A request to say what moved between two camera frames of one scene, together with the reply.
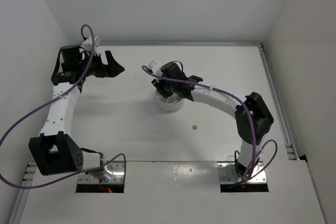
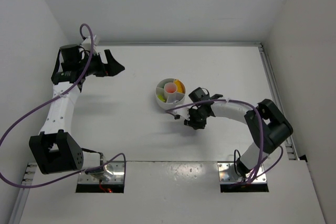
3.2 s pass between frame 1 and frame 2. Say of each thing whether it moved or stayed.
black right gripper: moved
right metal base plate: stayed
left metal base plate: stayed
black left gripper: stayed
